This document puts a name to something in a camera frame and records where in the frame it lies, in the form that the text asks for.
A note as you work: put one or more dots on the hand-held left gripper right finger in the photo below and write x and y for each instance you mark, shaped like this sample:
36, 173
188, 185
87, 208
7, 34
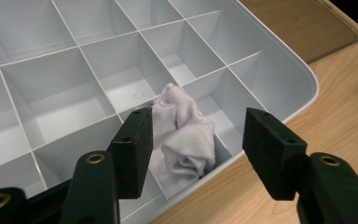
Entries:
276, 155

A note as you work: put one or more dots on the brown box lid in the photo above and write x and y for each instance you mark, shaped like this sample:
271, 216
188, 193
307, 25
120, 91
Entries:
298, 28

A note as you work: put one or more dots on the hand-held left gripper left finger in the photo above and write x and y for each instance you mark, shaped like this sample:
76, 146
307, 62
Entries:
130, 161

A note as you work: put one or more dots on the white divided storage box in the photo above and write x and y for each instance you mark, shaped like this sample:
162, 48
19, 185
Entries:
74, 77

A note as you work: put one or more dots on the white sock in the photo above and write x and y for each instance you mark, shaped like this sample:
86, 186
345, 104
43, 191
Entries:
183, 143

